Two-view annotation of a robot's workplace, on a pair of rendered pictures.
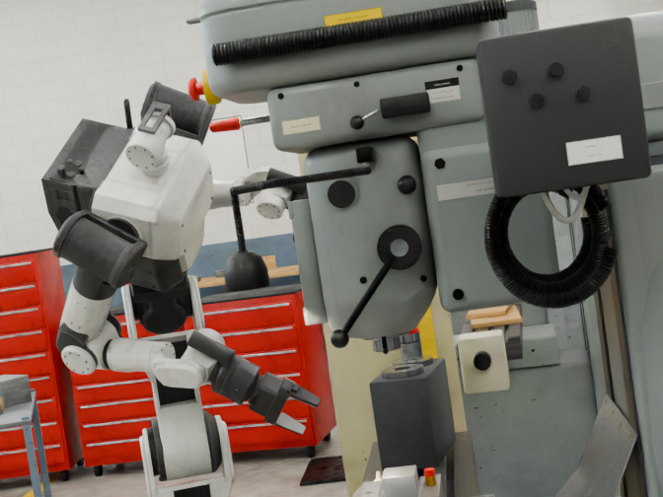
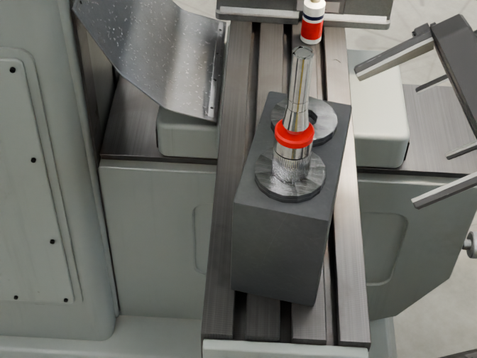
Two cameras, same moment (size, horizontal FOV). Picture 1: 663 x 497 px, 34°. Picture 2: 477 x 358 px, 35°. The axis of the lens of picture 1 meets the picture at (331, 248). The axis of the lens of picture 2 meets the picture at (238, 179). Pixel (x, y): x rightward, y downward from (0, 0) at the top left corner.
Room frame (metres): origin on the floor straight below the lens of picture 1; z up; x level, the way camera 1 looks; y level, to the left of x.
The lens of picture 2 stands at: (2.98, -0.26, 1.84)
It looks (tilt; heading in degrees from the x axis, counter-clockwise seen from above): 47 degrees down; 175
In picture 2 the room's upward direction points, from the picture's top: 2 degrees clockwise
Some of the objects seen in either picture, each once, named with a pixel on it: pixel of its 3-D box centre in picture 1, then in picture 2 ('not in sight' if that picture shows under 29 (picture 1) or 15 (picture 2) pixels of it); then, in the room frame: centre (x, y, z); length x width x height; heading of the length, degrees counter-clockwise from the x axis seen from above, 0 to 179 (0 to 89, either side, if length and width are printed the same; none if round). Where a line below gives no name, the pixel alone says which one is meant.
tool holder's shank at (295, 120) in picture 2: not in sight; (299, 92); (2.34, -0.14, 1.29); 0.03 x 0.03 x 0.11
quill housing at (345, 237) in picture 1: (374, 237); not in sight; (1.80, -0.07, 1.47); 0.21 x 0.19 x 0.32; 174
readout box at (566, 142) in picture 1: (561, 109); not in sight; (1.44, -0.33, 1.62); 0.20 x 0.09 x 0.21; 84
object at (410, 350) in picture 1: (410, 346); (292, 152); (2.34, -0.14, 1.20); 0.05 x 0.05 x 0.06
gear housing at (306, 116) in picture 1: (379, 108); not in sight; (1.80, -0.11, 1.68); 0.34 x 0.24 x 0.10; 84
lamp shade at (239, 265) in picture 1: (245, 269); not in sight; (1.75, 0.14, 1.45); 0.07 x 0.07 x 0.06
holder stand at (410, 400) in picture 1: (413, 409); (291, 194); (2.29, -0.12, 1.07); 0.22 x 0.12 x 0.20; 163
